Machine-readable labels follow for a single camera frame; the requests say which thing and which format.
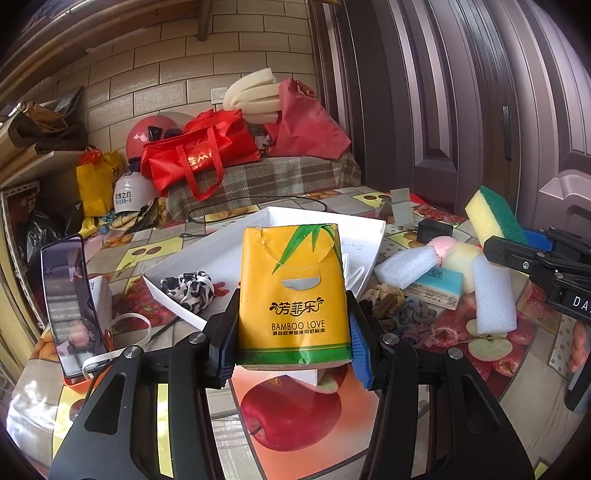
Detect light blue small box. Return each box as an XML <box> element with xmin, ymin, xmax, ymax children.
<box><xmin>404</xmin><ymin>267</ymin><xmax>464</xmax><ymax>310</ymax></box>

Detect black smartphone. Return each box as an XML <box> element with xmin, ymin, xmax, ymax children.
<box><xmin>41</xmin><ymin>234</ymin><xmax>114</xmax><ymax>379</ymax></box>

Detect pale yellow sponge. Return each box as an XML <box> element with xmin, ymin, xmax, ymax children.
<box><xmin>442</xmin><ymin>242</ymin><xmax>483</xmax><ymax>294</ymax></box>

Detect red helmet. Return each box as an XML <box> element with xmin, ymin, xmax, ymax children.
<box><xmin>126</xmin><ymin>111</ymin><xmax>197</xmax><ymax>162</ymax></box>

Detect white foam block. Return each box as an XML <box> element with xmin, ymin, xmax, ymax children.
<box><xmin>375</xmin><ymin>244</ymin><xmax>439</xmax><ymax>291</ymax></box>
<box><xmin>472</xmin><ymin>254</ymin><xmax>518</xmax><ymax>335</ymax></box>

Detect black cable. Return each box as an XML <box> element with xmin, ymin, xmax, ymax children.
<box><xmin>187</xmin><ymin>195</ymin><xmax>329</xmax><ymax>225</ymax></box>

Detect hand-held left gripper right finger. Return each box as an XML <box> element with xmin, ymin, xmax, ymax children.
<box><xmin>346</xmin><ymin>291</ymin><xmax>536</xmax><ymax>480</ymax></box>

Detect orange phone stand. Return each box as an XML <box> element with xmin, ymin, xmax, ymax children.
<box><xmin>62</xmin><ymin>364</ymin><xmax>112</xmax><ymax>387</ymax></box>

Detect brown paper sheets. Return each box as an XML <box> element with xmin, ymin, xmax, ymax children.
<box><xmin>9</xmin><ymin>85</ymin><xmax>86</xmax><ymax>153</ymax></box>

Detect yellow plastic cloth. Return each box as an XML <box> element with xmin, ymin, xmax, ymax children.
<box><xmin>78</xmin><ymin>203</ymin><xmax>162</xmax><ymax>237</ymax></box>

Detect pink plush ball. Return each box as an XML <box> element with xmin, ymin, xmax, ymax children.
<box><xmin>425</xmin><ymin>235</ymin><xmax>458</xmax><ymax>268</ymax></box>

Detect yellow green scouring sponge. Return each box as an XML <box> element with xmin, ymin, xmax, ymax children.
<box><xmin>464</xmin><ymin>185</ymin><xmax>529</xmax><ymax>247</ymax></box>

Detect white strap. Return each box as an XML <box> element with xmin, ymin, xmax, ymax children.
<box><xmin>83</xmin><ymin>313</ymin><xmax>153</xmax><ymax>374</ymax></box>

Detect wooden shelf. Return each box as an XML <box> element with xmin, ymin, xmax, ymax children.
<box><xmin>0</xmin><ymin>115</ymin><xmax>88</xmax><ymax>195</ymax></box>

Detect black plastic bag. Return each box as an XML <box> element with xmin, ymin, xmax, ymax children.
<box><xmin>25</xmin><ymin>203</ymin><xmax>84</xmax><ymax>250</ymax></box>

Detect white shallow cardboard box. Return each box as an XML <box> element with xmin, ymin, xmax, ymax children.
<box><xmin>143</xmin><ymin>206</ymin><xmax>386</xmax><ymax>330</ymax></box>

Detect plaid cloth covered bench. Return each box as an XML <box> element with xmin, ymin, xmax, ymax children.
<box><xmin>164</xmin><ymin>152</ymin><xmax>362</xmax><ymax>222</ymax></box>

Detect dark red cloth bag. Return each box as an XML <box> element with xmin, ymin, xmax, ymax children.
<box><xmin>272</xmin><ymin>78</ymin><xmax>352</xmax><ymax>160</ymax></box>

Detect fruit print tablecloth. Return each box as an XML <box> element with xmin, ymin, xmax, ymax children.
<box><xmin>9</xmin><ymin>185</ymin><xmax>591</xmax><ymax>480</ymax></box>

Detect white helmet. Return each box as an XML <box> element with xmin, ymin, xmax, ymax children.
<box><xmin>113</xmin><ymin>170</ymin><xmax>160</xmax><ymax>215</ymax></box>

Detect pile of hair ties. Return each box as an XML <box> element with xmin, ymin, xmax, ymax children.
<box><xmin>360</xmin><ymin>284</ymin><xmax>437</xmax><ymax>349</ymax></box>

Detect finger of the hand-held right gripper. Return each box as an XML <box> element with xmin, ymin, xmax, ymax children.
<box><xmin>524</xmin><ymin>226</ymin><xmax>591</xmax><ymax>266</ymax></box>
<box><xmin>483</xmin><ymin>234</ymin><xmax>563</xmax><ymax>301</ymax></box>

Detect black white patterned scrunchie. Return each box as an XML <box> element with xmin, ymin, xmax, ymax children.
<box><xmin>160</xmin><ymin>271</ymin><xmax>215</xmax><ymax>315</ymax></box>

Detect brown panelled door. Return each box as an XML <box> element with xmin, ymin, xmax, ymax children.
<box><xmin>309</xmin><ymin>0</ymin><xmax>591</xmax><ymax>217</ymax></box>

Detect small white box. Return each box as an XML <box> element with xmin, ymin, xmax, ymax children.
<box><xmin>88</xmin><ymin>274</ymin><xmax>114</xmax><ymax>324</ymax></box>

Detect yellow tissue pack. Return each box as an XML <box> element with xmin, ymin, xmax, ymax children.
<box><xmin>235</xmin><ymin>223</ymin><xmax>354</xmax><ymax>370</ymax></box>

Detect red tote bag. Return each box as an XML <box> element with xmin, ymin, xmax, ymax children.
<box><xmin>140</xmin><ymin>109</ymin><xmax>262</xmax><ymax>201</ymax></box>

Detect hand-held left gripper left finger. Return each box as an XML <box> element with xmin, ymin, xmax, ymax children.
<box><xmin>48</xmin><ymin>302</ymin><xmax>241</xmax><ymax>480</ymax></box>

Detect black power adapter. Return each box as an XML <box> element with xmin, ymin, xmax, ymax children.
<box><xmin>418</xmin><ymin>219</ymin><xmax>454</xmax><ymax>245</ymax></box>

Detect yellow shopping bag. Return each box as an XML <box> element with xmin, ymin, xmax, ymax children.
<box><xmin>76</xmin><ymin>148</ymin><xmax>125</xmax><ymax>217</ymax></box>

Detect bundle of cream foam strips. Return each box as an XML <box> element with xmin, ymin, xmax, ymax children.
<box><xmin>223</xmin><ymin>67</ymin><xmax>282</xmax><ymax>125</ymax></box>

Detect folded metal stand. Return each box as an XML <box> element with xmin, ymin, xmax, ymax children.
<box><xmin>376</xmin><ymin>188</ymin><xmax>416</xmax><ymax>229</ymax></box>

